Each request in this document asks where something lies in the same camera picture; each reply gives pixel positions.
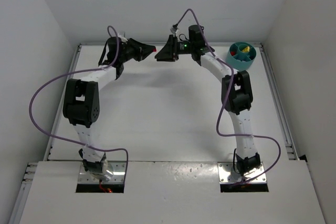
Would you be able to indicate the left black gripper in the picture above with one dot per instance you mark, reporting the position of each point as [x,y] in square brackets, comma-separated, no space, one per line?
[134,50]

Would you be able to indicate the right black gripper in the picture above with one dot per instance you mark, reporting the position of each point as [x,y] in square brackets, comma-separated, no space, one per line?
[174,48]

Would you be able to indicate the yellow lego brick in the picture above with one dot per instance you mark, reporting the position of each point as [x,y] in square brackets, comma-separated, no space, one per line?
[246,49]

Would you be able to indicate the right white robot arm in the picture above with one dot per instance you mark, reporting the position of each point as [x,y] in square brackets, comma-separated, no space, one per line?
[236,92]

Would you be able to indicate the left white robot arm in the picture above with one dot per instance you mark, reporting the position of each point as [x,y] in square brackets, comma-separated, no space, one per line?
[82,103]

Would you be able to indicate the teal divided round container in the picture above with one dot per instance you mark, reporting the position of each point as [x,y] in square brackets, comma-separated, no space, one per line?
[242,60]

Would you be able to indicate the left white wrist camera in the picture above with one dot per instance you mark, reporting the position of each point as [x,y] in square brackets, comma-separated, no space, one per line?
[121,35]

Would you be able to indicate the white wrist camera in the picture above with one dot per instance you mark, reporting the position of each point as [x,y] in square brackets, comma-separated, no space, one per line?
[174,30]
[121,35]

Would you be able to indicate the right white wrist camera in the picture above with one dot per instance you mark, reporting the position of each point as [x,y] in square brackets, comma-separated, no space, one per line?
[174,30]

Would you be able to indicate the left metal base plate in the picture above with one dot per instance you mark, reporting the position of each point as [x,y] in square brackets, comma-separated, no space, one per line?
[114,174]

